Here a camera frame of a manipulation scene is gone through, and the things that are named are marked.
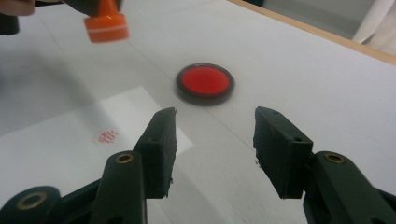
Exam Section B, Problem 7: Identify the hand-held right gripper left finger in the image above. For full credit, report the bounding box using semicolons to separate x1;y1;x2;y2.
89;106;178;224

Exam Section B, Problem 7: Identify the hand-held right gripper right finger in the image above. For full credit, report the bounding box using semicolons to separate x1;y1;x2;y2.
252;105;396;224

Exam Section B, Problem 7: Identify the white paper sheet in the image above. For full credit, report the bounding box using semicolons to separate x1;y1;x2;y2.
0;86;194;203

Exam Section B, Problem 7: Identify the large white table cover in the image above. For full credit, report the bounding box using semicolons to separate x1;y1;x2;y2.
0;0;396;224

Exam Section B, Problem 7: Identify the white-legged desk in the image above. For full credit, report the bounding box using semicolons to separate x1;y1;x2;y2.
353;0;396;56

